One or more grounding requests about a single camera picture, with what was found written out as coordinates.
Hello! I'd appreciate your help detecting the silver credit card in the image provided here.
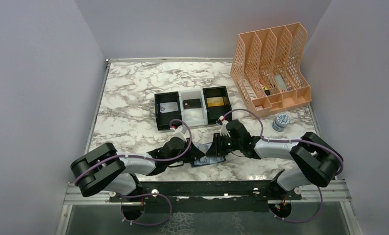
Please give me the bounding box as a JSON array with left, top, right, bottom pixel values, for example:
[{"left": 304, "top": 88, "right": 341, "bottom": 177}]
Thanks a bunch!
[{"left": 159, "top": 102, "right": 179, "bottom": 113}]

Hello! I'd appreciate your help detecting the orange plastic file organizer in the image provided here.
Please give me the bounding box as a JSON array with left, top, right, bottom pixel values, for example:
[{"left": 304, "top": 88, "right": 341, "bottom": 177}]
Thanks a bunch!
[{"left": 230, "top": 23, "right": 312, "bottom": 117}]

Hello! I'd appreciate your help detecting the gold credit card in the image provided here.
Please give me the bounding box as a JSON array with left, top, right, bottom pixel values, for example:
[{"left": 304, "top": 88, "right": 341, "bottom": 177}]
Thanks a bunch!
[{"left": 206, "top": 96, "right": 226, "bottom": 107}]

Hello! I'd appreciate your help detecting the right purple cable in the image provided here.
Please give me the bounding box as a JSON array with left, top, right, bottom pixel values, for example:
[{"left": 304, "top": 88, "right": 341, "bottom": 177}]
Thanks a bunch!
[{"left": 216, "top": 108, "right": 345, "bottom": 224}]

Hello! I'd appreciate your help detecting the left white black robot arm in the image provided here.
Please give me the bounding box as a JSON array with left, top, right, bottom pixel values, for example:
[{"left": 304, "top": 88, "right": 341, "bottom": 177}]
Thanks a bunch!
[{"left": 70, "top": 137, "right": 204, "bottom": 197}]

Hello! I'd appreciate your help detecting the grey box in organizer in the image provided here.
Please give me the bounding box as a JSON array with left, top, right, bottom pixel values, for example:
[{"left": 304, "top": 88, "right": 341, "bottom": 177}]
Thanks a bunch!
[{"left": 274, "top": 74, "right": 288, "bottom": 92}]

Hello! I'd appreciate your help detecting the black white three-compartment tray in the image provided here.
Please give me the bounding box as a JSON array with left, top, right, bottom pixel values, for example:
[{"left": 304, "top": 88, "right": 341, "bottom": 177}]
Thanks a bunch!
[{"left": 154, "top": 86, "right": 232, "bottom": 131}]

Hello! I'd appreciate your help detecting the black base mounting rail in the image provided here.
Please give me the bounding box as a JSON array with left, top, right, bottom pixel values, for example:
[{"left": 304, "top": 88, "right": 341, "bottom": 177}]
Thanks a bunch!
[{"left": 105, "top": 175, "right": 302, "bottom": 205}]

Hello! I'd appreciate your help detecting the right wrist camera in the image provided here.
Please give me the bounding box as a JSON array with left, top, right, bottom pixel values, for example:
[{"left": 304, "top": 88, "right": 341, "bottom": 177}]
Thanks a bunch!
[{"left": 219, "top": 120, "right": 230, "bottom": 136}]

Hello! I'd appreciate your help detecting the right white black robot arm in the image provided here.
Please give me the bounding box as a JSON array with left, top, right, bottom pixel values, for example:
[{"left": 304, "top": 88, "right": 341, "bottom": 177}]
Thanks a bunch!
[{"left": 206, "top": 120, "right": 343, "bottom": 194}]

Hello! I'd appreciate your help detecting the black credit card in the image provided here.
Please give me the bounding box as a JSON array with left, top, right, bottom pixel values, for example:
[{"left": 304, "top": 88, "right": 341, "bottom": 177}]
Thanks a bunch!
[{"left": 183, "top": 98, "right": 202, "bottom": 109}]

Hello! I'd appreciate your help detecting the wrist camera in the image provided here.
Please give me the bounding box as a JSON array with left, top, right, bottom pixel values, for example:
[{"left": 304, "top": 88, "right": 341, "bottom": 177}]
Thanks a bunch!
[
  {"left": 219, "top": 120, "right": 230, "bottom": 136},
  {"left": 172, "top": 125, "right": 187, "bottom": 141}
]

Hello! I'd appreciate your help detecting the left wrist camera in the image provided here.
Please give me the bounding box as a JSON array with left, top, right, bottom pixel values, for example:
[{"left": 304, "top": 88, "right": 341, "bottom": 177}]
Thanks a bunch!
[{"left": 172, "top": 125, "right": 187, "bottom": 141}]

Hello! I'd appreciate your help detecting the purple cable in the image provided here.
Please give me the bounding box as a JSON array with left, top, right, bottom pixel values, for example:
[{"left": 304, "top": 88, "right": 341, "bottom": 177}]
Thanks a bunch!
[
  {"left": 73, "top": 118, "right": 193, "bottom": 227},
  {"left": 216, "top": 108, "right": 345, "bottom": 224}
]

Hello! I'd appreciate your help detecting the yellow black item in organizer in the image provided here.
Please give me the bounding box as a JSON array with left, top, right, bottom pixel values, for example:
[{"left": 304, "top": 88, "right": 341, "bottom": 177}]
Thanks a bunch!
[{"left": 264, "top": 87, "right": 271, "bottom": 96}]

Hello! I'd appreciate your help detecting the small white blue jar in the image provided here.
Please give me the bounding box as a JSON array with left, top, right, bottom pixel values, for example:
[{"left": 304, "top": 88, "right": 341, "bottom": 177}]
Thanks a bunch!
[{"left": 272, "top": 113, "right": 291, "bottom": 132}]

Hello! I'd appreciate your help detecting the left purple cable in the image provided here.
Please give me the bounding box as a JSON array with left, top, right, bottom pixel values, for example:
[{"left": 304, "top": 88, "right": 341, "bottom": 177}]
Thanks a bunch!
[{"left": 73, "top": 118, "right": 193, "bottom": 227}]

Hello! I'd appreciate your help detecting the navy blue card holder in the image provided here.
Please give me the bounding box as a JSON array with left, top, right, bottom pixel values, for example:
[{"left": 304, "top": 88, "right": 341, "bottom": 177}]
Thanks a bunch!
[{"left": 191, "top": 142, "right": 226, "bottom": 167}]

